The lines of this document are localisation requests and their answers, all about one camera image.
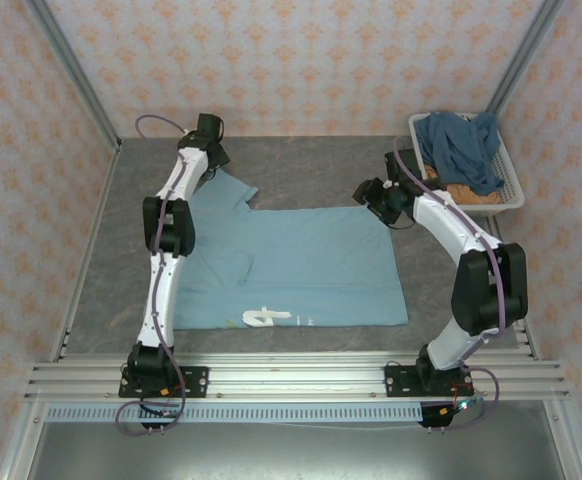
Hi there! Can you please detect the orange t-shirt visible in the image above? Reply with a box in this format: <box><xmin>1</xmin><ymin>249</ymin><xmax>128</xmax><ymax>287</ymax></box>
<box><xmin>423</xmin><ymin>167</ymin><xmax>503</xmax><ymax>205</ymax></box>

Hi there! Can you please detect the aluminium right corner post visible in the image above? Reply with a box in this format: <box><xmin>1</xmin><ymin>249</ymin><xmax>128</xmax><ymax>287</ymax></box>
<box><xmin>485</xmin><ymin>0</ymin><xmax>565</xmax><ymax>115</ymax></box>

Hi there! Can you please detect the aluminium rail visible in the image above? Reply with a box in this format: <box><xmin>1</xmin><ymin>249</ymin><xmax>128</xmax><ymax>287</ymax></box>
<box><xmin>48</xmin><ymin>144</ymin><xmax>122</xmax><ymax>362</ymax></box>
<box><xmin>490</xmin><ymin>214</ymin><xmax>542</xmax><ymax>362</ymax></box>

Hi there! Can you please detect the aluminium mounting beam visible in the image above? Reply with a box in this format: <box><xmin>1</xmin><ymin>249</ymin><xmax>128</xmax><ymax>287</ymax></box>
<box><xmin>24</xmin><ymin>352</ymin><xmax>570</xmax><ymax>401</ymax></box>

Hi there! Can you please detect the aluminium left side rail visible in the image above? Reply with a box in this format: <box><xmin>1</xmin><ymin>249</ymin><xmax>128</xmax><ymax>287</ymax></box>
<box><xmin>48</xmin><ymin>144</ymin><xmax>122</xmax><ymax>362</ymax></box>

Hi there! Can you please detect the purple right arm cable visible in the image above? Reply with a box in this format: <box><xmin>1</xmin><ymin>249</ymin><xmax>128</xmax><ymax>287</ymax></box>
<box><xmin>393</xmin><ymin>135</ymin><xmax>510</xmax><ymax>431</ymax></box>

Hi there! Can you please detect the white plastic basket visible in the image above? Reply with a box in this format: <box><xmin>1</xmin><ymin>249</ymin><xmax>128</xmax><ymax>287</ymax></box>
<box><xmin>408</xmin><ymin>112</ymin><xmax>526</xmax><ymax>217</ymax></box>

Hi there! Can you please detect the white slotted cable duct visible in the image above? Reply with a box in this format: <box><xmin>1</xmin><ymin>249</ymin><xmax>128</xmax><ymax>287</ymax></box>
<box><xmin>45</xmin><ymin>403</ymin><xmax>425</xmax><ymax>424</ymax></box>

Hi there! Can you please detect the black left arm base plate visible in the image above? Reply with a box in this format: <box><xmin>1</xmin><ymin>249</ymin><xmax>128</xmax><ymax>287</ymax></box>
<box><xmin>118</xmin><ymin>366</ymin><xmax>210</xmax><ymax>400</ymax></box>

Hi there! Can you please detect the aluminium left corner post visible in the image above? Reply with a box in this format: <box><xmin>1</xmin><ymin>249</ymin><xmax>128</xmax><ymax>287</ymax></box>
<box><xmin>25</xmin><ymin>0</ymin><xmax>123</xmax><ymax>151</ymax></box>

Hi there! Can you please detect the aluminium right side rail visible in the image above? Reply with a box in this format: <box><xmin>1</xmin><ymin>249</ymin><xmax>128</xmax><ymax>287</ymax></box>
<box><xmin>490</xmin><ymin>214</ymin><xmax>542</xmax><ymax>362</ymax></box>

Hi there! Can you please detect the dark blue t-shirt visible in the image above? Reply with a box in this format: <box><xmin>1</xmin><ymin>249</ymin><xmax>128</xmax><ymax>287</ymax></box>
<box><xmin>414</xmin><ymin>111</ymin><xmax>505</xmax><ymax>196</ymax></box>

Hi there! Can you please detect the light blue printed t-shirt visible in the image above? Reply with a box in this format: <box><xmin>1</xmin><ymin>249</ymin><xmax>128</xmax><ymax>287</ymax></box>
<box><xmin>173</xmin><ymin>172</ymin><xmax>410</xmax><ymax>330</ymax></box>

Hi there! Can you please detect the aluminium corner post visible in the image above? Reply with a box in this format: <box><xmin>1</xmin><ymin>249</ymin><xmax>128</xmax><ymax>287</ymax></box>
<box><xmin>485</xmin><ymin>0</ymin><xmax>565</xmax><ymax>115</ymax></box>
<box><xmin>25</xmin><ymin>0</ymin><xmax>123</xmax><ymax>151</ymax></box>

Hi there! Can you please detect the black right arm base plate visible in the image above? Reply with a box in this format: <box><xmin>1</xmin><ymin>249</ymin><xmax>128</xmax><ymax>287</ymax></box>
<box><xmin>384</xmin><ymin>363</ymin><xmax>475</xmax><ymax>399</ymax></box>

